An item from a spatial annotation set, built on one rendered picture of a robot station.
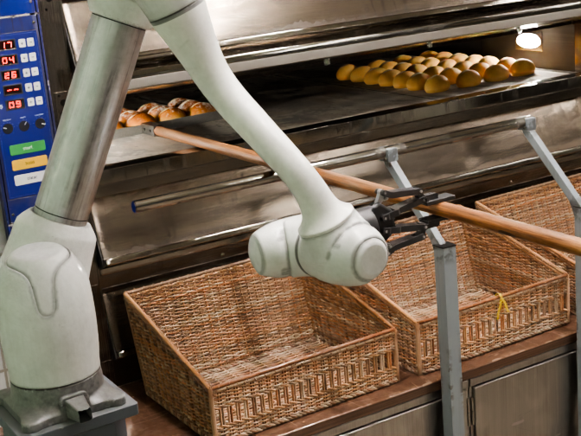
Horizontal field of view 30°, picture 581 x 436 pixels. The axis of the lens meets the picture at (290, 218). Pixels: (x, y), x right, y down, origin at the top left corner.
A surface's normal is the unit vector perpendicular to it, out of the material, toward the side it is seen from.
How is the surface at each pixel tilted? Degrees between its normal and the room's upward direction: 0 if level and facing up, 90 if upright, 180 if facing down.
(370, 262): 92
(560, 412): 92
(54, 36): 90
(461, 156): 70
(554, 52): 90
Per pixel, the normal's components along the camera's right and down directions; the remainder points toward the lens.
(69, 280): 0.73, -0.25
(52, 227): 0.23, -0.49
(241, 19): 0.44, -0.15
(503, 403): 0.51, 0.19
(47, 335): 0.17, 0.19
